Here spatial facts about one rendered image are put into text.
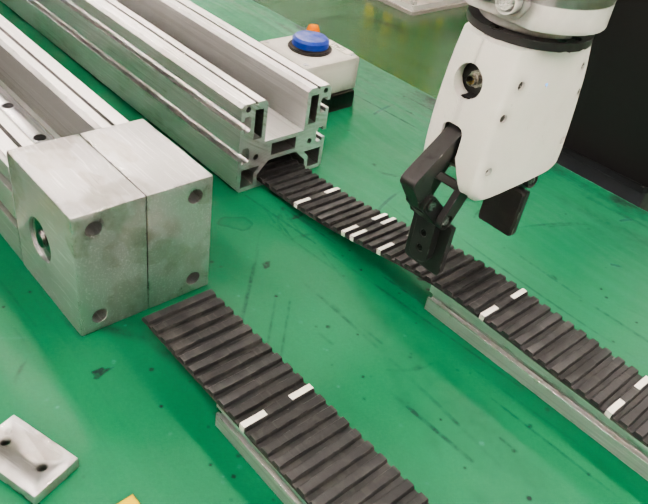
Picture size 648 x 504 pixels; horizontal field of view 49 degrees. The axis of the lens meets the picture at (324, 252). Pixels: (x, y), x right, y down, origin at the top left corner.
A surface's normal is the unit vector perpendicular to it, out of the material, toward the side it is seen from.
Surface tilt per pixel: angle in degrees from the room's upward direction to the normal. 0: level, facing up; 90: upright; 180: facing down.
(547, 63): 84
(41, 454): 0
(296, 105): 90
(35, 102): 90
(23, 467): 0
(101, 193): 0
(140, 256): 90
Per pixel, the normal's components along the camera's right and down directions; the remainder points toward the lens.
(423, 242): -0.74, 0.32
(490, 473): 0.14, -0.79
